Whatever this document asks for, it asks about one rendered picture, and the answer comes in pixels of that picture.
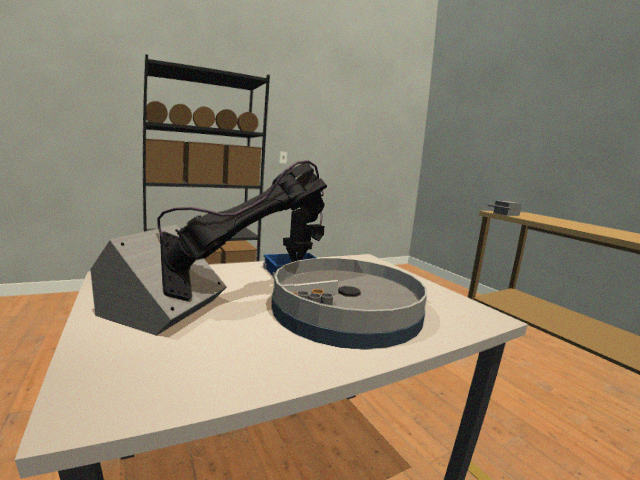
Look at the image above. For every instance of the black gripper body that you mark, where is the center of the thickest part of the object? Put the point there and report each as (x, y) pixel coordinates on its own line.
(295, 241)

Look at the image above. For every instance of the blue open tray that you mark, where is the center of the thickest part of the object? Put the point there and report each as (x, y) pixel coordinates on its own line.
(278, 260)

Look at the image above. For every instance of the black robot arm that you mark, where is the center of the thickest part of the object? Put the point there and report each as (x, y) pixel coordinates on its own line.
(210, 232)

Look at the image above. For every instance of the grey round turntable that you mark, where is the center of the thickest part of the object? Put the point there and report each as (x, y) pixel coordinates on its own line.
(401, 320)

